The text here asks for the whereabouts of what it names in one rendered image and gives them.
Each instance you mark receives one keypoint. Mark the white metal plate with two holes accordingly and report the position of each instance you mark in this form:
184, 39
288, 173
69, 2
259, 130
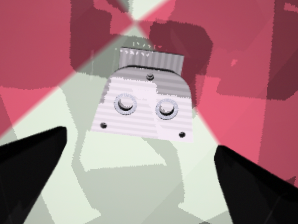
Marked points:
144, 118

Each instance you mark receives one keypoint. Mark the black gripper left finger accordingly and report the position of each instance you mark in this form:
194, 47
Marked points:
25, 167

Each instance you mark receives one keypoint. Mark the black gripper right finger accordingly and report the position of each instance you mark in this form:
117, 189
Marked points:
252, 194

